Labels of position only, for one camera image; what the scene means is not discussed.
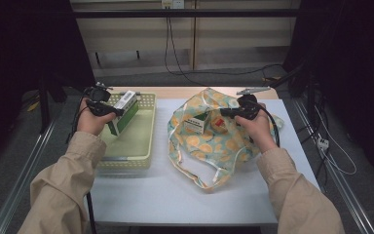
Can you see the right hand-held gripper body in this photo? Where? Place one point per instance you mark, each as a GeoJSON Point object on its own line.
{"type": "Point", "coordinates": [250, 109]}

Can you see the white wall socket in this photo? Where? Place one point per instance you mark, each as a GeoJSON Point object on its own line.
{"type": "Point", "coordinates": [172, 4]}

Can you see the person's right hand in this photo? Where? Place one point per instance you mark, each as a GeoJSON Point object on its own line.
{"type": "Point", "coordinates": [259, 130]}

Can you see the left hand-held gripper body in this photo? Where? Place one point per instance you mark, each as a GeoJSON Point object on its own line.
{"type": "Point", "coordinates": [99, 94]}

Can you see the orange slice print tote bag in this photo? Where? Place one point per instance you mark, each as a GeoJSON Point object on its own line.
{"type": "Point", "coordinates": [207, 149]}

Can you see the long white green medicine box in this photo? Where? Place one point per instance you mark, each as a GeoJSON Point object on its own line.
{"type": "Point", "coordinates": [123, 117]}

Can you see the person's left hand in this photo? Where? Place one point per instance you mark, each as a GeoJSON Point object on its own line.
{"type": "Point", "coordinates": [89, 123]}

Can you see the long beige background desk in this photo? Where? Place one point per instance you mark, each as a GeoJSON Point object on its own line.
{"type": "Point", "coordinates": [240, 35]}

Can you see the square green white medicine box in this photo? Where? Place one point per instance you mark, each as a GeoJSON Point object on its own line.
{"type": "Point", "coordinates": [196, 125]}

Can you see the black stand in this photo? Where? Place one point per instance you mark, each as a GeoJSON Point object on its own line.
{"type": "Point", "coordinates": [44, 107]}

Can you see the aluminium floor rail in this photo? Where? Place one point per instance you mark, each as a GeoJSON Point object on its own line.
{"type": "Point", "coordinates": [341, 182]}
{"type": "Point", "coordinates": [16, 191]}

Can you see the pale yellow perforated plastic basket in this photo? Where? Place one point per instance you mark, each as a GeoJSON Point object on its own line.
{"type": "Point", "coordinates": [136, 136]}

